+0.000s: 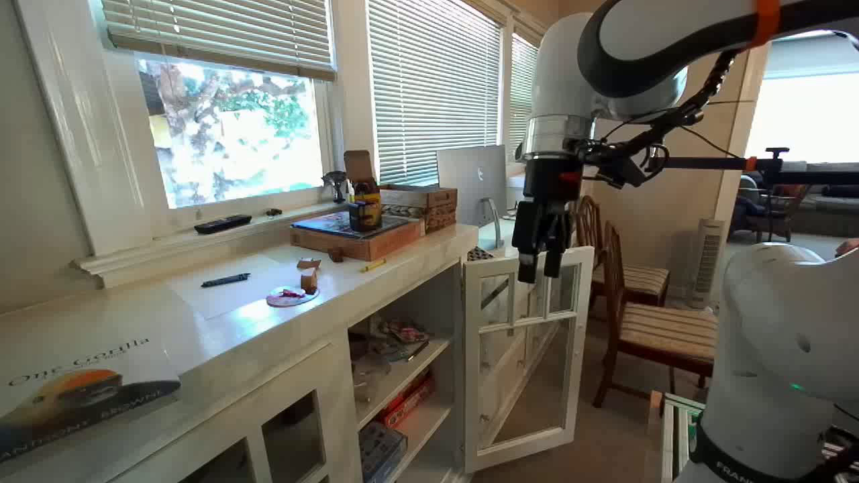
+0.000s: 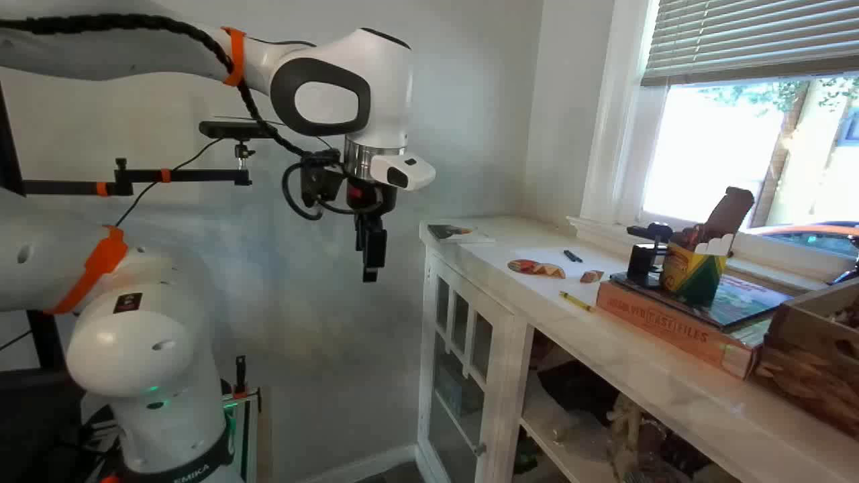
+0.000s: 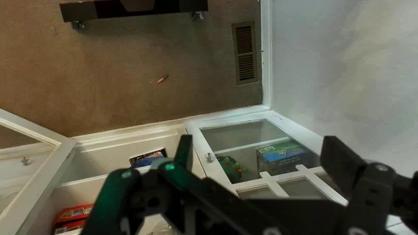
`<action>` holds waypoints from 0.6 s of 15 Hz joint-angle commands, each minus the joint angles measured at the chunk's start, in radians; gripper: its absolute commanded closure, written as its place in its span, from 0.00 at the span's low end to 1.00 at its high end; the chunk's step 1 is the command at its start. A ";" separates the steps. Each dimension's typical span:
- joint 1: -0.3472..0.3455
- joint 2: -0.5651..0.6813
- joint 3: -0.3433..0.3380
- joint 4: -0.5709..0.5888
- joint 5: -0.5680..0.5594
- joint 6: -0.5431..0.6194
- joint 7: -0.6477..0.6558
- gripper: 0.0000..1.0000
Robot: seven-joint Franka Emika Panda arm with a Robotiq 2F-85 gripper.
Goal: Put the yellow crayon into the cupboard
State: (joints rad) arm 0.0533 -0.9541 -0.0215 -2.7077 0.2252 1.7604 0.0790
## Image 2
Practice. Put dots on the white wooden cupboard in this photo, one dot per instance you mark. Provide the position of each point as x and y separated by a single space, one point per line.
626 359

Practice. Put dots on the flat brown cardboard box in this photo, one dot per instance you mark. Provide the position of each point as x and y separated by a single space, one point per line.
671 325

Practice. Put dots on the white glass pane cupboard door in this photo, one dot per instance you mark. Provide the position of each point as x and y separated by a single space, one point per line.
505 378

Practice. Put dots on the orange items on counter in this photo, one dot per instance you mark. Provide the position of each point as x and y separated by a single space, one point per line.
534 268

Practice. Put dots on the white framed window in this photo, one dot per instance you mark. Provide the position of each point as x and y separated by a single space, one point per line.
707 152

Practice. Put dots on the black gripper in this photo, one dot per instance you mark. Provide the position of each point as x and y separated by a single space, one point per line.
372 203

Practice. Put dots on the black marker pen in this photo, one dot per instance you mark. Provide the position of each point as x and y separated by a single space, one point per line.
573 257

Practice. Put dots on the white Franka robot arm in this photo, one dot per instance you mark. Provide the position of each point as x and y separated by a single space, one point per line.
144 359

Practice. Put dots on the dark hardcover book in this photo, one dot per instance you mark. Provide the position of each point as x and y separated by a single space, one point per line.
740 298

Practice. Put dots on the small brown item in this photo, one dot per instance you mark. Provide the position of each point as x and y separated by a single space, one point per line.
591 274

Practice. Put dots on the black stereo camera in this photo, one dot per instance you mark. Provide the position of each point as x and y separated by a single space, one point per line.
236 129

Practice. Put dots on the grey slatted window blind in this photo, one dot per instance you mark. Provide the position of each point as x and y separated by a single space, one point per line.
753 41

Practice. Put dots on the brown card in cup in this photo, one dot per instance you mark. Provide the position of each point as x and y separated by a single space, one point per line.
726 217

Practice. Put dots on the black camera boom stand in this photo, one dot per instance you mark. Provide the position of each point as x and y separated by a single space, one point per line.
189 176

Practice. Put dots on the black metal desk gadget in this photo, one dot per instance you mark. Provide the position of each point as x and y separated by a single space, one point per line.
644 259

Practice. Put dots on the brown wooden crate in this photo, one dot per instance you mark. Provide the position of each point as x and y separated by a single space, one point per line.
808 352

